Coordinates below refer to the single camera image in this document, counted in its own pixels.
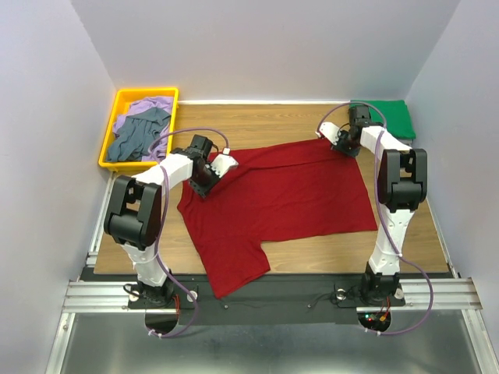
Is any red t shirt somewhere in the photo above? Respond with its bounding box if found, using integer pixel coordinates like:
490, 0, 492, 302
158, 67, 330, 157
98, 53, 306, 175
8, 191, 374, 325
177, 139, 377, 298

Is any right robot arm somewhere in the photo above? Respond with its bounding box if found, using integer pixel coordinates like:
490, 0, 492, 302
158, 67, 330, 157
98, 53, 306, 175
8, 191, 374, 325
320, 101, 427, 304

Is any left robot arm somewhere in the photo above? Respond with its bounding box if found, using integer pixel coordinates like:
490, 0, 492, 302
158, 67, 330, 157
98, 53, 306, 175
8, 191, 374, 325
103, 135, 225, 308

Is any folded green t shirt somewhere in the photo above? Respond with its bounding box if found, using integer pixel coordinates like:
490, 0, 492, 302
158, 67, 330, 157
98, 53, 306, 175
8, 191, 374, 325
355, 99, 416, 141

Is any lavender t shirt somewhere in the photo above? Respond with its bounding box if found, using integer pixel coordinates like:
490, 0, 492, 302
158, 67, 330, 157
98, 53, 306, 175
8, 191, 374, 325
112, 96, 173, 161

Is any grey-blue t shirt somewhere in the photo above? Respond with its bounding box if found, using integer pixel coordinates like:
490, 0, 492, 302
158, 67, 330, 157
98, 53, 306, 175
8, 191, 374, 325
105, 107, 171, 163

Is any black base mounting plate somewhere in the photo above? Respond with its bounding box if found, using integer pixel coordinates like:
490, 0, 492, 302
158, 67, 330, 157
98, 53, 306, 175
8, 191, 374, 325
123, 273, 405, 326

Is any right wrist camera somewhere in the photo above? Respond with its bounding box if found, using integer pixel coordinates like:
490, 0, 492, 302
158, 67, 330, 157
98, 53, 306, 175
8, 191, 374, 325
315, 122, 342, 145

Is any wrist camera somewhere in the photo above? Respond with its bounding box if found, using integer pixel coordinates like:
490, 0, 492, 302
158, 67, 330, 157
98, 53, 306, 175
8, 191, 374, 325
315, 122, 342, 145
210, 153, 239, 178

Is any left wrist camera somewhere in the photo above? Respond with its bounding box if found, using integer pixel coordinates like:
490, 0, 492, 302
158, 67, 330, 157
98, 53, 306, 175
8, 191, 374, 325
210, 153, 239, 178

